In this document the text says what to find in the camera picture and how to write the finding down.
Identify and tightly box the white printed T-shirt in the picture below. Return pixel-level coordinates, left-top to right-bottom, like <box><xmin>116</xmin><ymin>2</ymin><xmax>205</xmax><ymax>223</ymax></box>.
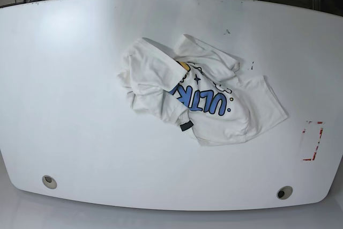
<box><xmin>118</xmin><ymin>34</ymin><xmax>288</xmax><ymax>146</ymax></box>

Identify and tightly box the right table cable grommet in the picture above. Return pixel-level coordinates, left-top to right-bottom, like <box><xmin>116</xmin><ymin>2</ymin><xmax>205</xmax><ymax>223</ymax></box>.
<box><xmin>277</xmin><ymin>186</ymin><xmax>293</xmax><ymax>200</ymax></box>

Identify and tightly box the table cable grommet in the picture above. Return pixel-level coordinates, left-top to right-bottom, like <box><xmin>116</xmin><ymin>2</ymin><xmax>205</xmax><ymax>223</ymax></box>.
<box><xmin>42</xmin><ymin>175</ymin><xmax>57</xmax><ymax>189</ymax></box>
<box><xmin>277</xmin><ymin>186</ymin><xmax>293</xmax><ymax>200</ymax></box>

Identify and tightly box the red tape rectangle marking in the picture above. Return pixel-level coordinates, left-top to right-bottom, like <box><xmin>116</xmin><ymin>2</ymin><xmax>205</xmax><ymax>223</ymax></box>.
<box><xmin>300</xmin><ymin>121</ymin><xmax>324</xmax><ymax>162</ymax></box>

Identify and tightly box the left table cable grommet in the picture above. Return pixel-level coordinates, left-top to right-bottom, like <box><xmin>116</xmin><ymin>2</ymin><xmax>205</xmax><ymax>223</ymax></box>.
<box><xmin>42</xmin><ymin>175</ymin><xmax>57</xmax><ymax>189</ymax></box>

